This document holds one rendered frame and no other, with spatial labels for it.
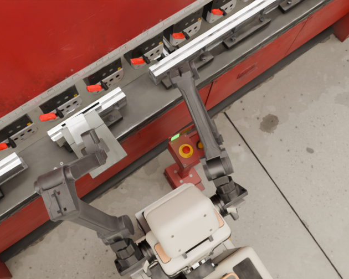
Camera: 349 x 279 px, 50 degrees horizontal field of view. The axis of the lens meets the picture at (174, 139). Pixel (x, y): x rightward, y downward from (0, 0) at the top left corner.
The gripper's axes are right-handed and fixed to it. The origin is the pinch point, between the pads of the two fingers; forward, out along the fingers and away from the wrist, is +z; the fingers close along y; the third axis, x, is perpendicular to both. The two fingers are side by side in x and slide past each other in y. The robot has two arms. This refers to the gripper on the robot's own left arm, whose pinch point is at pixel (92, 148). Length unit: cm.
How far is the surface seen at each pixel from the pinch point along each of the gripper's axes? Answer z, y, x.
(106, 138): 2.4, -7.2, 0.1
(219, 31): 13, -85, -12
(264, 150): 71, -104, 84
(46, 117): -20.2, 7.9, -22.4
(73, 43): -41, -12, -38
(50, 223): 88, 47, 42
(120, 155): -2.5, -8.1, 8.8
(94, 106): 11.2, -11.7, -14.0
